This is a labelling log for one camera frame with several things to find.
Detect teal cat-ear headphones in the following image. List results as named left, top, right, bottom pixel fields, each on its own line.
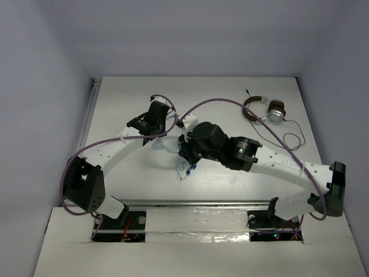
left=151, top=127, right=181, bottom=155

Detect blue headphone cable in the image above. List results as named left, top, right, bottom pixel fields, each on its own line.
left=174, top=161, right=198, bottom=182

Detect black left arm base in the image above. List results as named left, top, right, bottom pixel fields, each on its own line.
left=92, top=211, right=146, bottom=243

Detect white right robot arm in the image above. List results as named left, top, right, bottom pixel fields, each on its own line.
left=178, top=122, right=346, bottom=227

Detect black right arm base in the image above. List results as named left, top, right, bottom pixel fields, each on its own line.
left=246, top=197, right=303, bottom=242

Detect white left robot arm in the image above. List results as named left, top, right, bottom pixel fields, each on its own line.
left=59, top=95, right=174, bottom=227

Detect brown silver headphones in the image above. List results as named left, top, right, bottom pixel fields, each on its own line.
left=243, top=96, right=286, bottom=123

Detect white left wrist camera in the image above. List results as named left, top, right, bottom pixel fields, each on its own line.
left=150, top=95, right=171, bottom=109

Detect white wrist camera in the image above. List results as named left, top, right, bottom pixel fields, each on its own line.
left=150, top=95, right=171, bottom=109
left=176, top=114, right=199, bottom=141

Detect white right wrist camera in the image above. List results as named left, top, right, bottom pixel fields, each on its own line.
left=176, top=114, right=199, bottom=141

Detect black headphone cable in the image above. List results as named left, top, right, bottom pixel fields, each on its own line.
left=244, top=88, right=307, bottom=151

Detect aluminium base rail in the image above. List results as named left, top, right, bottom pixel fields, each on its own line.
left=123, top=197, right=335, bottom=208

